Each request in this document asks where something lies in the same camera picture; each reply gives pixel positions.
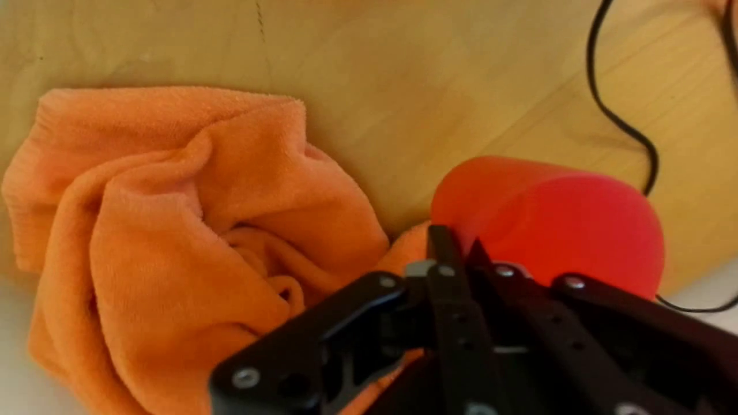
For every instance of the pink plastic cup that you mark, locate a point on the pink plastic cup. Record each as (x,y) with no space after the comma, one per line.
(560,220)

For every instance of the orange towel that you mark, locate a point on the orange towel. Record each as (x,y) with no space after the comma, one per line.
(184,245)

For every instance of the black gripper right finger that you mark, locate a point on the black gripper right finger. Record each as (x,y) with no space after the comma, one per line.
(599,346)

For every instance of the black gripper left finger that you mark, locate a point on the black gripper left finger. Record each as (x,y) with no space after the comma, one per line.
(359,336)

